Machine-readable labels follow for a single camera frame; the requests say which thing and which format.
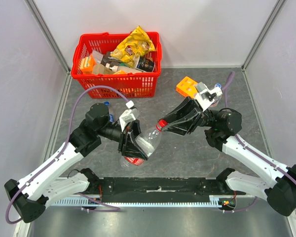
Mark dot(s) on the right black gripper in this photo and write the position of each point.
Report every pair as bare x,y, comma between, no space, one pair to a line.
197,114

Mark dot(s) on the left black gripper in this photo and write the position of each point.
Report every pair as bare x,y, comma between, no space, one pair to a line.
132,149

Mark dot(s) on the clear bottle red label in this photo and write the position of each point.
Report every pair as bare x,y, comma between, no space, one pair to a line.
148,141

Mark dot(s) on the red bottle cap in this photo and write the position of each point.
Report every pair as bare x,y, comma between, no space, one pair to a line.
161,124

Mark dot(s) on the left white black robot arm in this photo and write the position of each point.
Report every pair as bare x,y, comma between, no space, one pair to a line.
31,195

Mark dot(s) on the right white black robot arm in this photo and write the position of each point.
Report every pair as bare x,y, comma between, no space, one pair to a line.
275,182

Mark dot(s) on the small bottle white cap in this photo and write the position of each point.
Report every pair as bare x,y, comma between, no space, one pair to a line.
218,94

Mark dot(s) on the clear bottle blue label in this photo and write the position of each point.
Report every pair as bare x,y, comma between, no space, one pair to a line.
111,112

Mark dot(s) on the beige pump bottle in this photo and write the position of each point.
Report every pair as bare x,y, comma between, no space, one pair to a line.
114,70

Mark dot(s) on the orange cardboard box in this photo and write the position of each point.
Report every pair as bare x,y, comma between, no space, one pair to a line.
186,87

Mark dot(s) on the red plastic shopping basket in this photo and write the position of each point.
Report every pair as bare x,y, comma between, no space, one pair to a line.
139,85

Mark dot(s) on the black instant noodle cup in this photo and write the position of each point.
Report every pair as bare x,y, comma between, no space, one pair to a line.
144,64

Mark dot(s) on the yellow chips bag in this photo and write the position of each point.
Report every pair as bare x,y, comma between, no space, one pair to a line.
137,44

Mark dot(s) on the brown snack packet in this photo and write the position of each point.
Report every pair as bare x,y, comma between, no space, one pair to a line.
108,59

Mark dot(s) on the orange yellow sponge pack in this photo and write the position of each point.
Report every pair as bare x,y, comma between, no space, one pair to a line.
87,64

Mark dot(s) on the clear plastic packet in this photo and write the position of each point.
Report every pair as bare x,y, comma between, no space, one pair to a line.
97,56

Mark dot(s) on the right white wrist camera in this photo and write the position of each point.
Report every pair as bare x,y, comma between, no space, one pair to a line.
205,96

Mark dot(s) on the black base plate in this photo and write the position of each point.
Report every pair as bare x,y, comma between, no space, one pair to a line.
123,189

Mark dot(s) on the white slotted cable duct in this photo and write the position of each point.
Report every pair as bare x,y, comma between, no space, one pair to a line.
76,201

